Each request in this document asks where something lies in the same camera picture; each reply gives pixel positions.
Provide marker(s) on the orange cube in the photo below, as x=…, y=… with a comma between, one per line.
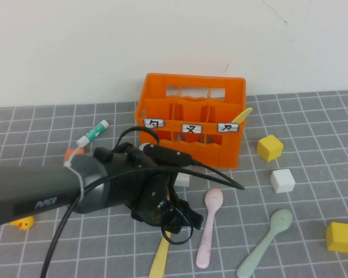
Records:
x=69, y=155

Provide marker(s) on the pink plastic spoon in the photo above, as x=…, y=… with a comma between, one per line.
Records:
x=213, y=198

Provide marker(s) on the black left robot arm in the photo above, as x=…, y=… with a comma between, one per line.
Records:
x=32, y=185

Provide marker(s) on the orange plastic cutlery holder crate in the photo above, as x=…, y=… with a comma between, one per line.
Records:
x=208, y=156

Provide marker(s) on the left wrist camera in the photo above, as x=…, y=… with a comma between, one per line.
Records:
x=168, y=155

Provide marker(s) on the white green glue stick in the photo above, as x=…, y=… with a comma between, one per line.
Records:
x=91, y=134

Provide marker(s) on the paper label knife character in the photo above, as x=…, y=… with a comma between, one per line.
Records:
x=228, y=127

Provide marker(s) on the paper label fork character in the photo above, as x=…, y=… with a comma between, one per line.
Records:
x=192, y=128

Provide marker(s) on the yellow plastic fork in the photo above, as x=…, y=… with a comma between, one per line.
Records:
x=159, y=260

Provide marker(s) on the yellow plastic knife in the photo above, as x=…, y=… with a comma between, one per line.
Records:
x=243, y=114

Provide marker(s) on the yellow rubber duck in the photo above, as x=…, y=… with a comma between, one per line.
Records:
x=24, y=224

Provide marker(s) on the white power adapter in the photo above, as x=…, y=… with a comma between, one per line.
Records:
x=184, y=180

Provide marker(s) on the yellow cube block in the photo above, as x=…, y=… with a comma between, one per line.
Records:
x=269, y=149
x=340, y=237

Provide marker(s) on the paper label spoon character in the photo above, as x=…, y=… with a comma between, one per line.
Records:
x=154, y=123

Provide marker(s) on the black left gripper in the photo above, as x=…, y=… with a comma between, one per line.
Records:
x=150, y=197

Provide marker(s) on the white cube block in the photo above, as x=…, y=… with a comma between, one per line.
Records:
x=282, y=181

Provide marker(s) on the grey grid tablecloth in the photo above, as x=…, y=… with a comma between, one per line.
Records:
x=104, y=255

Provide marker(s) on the green plastic spoon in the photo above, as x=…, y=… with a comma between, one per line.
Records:
x=281, y=220

